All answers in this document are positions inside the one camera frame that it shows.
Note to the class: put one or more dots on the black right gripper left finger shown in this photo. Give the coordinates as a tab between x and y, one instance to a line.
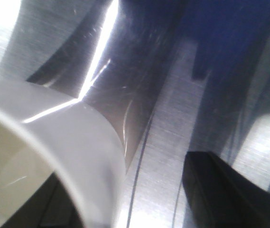
49	207

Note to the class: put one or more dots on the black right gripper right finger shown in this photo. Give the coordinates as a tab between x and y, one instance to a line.
220	197

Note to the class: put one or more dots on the white plastic bin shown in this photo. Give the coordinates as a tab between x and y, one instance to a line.
74	139

